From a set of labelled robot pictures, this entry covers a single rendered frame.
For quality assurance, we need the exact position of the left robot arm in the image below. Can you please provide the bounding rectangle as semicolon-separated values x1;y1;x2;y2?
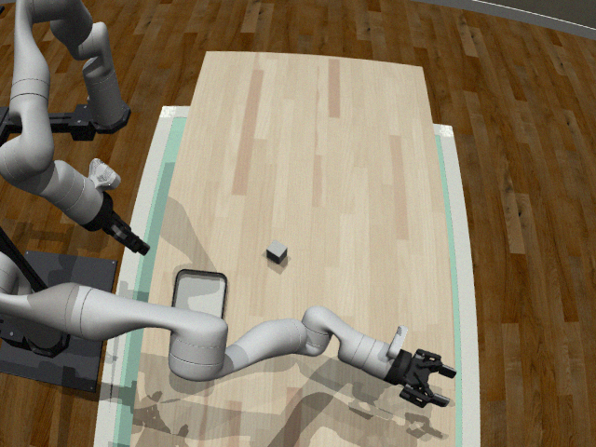
0;0;124;224

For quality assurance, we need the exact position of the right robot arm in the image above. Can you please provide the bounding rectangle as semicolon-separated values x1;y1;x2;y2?
0;251;409;382

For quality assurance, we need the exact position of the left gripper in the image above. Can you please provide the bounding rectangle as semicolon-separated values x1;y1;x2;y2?
80;191;150;256

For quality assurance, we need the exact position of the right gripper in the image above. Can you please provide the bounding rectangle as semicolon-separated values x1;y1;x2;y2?
383;348;457;408

